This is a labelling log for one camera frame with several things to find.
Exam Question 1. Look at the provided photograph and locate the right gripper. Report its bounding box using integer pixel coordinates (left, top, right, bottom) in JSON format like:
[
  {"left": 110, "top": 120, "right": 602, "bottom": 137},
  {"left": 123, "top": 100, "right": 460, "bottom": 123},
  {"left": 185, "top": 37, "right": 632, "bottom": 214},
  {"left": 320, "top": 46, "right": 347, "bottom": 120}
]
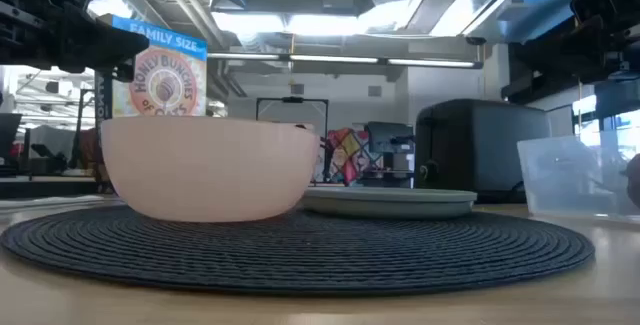
[{"left": 512, "top": 14, "right": 640, "bottom": 86}]

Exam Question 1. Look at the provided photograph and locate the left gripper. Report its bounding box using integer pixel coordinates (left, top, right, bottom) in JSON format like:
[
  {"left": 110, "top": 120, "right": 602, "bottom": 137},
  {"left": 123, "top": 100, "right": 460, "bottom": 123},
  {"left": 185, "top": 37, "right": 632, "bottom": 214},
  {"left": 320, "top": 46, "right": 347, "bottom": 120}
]
[{"left": 0, "top": 0, "right": 150, "bottom": 83}]

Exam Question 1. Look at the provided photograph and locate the Honey Bunches cereal box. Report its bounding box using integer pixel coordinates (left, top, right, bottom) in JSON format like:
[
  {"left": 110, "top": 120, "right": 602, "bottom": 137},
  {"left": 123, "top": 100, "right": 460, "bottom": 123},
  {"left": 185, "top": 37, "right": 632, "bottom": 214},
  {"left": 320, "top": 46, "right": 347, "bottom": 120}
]
[{"left": 93, "top": 13, "right": 209, "bottom": 119}]

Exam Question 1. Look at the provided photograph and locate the pink bowl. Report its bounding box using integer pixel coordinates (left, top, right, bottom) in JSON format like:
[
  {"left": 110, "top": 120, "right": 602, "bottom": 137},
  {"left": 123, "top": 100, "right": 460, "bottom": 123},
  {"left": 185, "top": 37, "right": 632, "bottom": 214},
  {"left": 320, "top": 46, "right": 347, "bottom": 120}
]
[{"left": 100, "top": 115, "right": 321, "bottom": 224}]

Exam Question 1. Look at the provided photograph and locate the clear plastic container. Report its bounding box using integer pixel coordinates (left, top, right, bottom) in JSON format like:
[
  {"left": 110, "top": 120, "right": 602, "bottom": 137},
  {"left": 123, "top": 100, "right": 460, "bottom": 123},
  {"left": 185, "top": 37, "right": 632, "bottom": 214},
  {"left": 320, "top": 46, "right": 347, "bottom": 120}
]
[{"left": 516, "top": 127, "right": 640, "bottom": 224}]

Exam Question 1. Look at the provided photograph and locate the black toaster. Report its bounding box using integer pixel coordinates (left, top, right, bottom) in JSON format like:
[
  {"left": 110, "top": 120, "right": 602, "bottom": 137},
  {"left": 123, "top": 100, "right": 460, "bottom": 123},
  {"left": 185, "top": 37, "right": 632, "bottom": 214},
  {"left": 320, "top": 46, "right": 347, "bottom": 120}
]
[{"left": 413, "top": 98, "right": 551, "bottom": 204}]

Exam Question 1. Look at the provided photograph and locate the dark monitor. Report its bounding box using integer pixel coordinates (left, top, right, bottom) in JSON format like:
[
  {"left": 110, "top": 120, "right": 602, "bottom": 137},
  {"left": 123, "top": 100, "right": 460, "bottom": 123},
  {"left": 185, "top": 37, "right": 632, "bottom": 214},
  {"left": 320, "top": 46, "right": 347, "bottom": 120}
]
[{"left": 366, "top": 121, "right": 416, "bottom": 155}]

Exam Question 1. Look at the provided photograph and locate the long ceiling light fixture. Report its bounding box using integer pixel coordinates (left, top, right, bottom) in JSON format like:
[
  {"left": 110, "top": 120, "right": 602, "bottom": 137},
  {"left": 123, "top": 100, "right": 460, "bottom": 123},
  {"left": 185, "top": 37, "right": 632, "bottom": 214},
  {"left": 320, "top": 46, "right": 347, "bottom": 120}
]
[{"left": 207, "top": 52, "right": 484, "bottom": 70}]

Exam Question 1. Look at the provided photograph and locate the green plate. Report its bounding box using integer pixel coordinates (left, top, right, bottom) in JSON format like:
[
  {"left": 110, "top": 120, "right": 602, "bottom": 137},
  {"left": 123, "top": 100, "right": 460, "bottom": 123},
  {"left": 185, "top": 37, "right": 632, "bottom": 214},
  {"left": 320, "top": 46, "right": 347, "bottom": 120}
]
[{"left": 301, "top": 186, "right": 479, "bottom": 220}]

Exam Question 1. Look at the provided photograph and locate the colourful patchwork quilt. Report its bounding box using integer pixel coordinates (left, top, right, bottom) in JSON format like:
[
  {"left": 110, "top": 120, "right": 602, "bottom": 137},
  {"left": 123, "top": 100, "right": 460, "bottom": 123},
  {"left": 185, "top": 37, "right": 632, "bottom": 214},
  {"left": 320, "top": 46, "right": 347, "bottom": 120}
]
[{"left": 324, "top": 127, "right": 374, "bottom": 186}]

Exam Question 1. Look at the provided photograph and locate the dark round woven placemat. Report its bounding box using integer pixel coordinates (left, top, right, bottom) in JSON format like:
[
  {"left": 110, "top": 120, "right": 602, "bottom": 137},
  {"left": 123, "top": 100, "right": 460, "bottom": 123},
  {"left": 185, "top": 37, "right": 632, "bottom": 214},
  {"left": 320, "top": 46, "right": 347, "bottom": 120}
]
[{"left": 0, "top": 204, "right": 596, "bottom": 297}]

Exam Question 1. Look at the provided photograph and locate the black frame stand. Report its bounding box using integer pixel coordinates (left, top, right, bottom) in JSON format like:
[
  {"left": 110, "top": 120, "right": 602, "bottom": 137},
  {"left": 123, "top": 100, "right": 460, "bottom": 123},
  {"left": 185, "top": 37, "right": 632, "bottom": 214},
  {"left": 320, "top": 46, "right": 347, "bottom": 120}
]
[{"left": 255, "top": 96, "right": 330, "bottom": 182}]

